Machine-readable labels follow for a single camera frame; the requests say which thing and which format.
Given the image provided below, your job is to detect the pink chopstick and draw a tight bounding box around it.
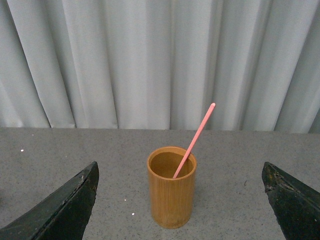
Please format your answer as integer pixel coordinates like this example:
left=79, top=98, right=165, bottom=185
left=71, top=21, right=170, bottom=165
left=173, top=102, right=216, bottom=179

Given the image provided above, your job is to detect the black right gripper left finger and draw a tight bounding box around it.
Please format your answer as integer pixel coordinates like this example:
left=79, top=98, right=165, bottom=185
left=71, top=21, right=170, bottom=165
left=0, top=161, right=99, bottom=240

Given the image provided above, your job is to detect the grey curtain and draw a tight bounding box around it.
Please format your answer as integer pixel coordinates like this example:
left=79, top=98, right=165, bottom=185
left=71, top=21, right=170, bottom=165
left=0, top=0, right=320, bottom=133

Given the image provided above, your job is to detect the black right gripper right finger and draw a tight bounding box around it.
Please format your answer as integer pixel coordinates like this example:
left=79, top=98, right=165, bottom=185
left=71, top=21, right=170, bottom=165
left=261, top=162, right=320, bottom=240

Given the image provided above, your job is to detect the bamboo chopstick holder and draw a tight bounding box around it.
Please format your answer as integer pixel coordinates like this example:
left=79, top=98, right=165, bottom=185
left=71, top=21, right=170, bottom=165
left=146, top=146, right=197, bottom=229

